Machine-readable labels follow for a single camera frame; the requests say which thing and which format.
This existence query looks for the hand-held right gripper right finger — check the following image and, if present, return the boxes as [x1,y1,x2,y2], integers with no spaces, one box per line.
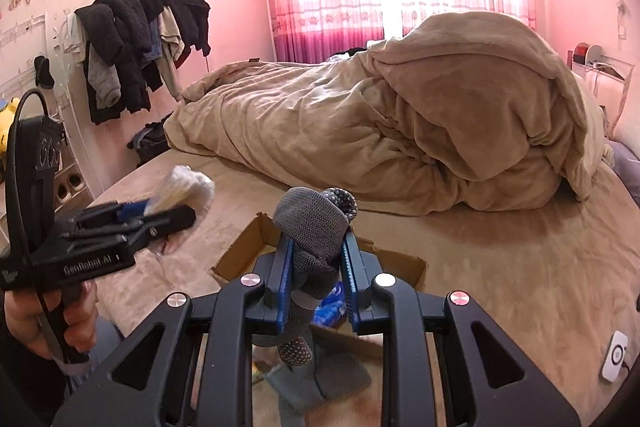
[342,231,582,427]

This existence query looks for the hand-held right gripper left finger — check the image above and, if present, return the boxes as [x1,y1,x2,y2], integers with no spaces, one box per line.
[52,239,295,427]

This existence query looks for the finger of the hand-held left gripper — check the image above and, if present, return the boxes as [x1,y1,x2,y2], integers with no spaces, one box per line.
[70,201,152,230]
[64,205,197,259]

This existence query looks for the clear plastic bag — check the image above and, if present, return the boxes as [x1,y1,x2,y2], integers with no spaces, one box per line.
[146,165,216,255]

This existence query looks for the cardboard box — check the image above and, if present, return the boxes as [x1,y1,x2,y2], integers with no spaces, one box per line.
[209,212,429,427]

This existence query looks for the grey dotted sock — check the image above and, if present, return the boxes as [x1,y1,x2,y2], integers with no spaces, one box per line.
[272,187,359,369]

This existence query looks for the person's left hand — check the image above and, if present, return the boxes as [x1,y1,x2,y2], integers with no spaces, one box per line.
[4,281,99,361]

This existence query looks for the blue packet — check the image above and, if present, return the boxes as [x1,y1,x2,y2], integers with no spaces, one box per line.
[312,284,352,327]

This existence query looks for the pair of beige slippers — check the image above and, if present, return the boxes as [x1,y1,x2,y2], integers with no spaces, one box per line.
[52,173,87,204]

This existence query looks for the black bag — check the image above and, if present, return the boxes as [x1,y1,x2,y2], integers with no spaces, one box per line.
[127,116,175,166]

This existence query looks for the grey-blue cloth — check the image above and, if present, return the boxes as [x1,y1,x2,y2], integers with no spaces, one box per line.
[264,351,373,427]

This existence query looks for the yellow plush toy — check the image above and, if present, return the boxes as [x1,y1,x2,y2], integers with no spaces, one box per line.
[0,96,22,158]

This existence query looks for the grey garment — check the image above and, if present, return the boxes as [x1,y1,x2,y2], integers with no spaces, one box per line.
[87,51,122,108]

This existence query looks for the small black hanging cloth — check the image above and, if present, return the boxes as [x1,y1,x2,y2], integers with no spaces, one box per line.
[33,55,55,90]

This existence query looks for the black jacket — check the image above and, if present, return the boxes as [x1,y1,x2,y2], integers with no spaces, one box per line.
[74,0,153,126]

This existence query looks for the blue jeans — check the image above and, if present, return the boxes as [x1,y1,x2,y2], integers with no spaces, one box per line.
[142,18,164,64]

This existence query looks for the beige shirt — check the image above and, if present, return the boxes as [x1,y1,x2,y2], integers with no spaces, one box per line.
[156,6,187,104]

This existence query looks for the beige duvet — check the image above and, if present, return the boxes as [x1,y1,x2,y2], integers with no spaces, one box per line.
[164,13,617,216]

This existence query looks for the black sweater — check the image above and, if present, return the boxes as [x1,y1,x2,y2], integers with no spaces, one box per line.
[137,0,212,58]

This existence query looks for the white round-button device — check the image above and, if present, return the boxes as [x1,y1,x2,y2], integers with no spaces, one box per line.
[600,330,630,383]

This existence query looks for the purple pillow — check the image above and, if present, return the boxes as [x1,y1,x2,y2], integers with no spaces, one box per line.
[606,139,640,188]

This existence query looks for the white bedside shelf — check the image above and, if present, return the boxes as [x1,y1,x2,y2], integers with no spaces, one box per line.
[567,49,639,138]

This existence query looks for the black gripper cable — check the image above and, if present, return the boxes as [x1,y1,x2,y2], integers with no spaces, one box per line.
[2,88,66,360]

